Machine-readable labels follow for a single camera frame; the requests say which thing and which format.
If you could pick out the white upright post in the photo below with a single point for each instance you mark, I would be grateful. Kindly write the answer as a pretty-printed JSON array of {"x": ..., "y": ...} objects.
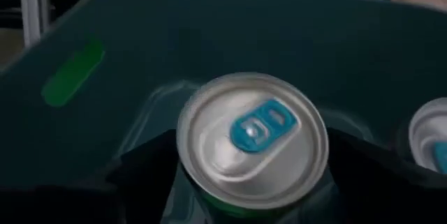
[{"x": 31, "y": 7}]

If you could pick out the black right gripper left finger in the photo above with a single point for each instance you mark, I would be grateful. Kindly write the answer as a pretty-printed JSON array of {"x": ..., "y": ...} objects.
[{"x": 146, "y": 182}]

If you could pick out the blue silver Red Bull can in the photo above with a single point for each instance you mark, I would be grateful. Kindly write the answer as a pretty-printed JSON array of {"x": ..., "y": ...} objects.
[{"x": 429, "y": 136}]

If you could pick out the blue-grey plastic bin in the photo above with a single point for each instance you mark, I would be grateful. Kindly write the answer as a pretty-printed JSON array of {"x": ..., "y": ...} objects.
[{"x": 209, "y": 35}]

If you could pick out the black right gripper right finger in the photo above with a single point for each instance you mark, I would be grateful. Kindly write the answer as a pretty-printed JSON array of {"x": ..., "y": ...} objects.
[{"x": 370, "y": 189}]

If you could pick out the green can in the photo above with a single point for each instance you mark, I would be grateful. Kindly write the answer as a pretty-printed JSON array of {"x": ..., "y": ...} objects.
[{"x": 216, "y": 154}]

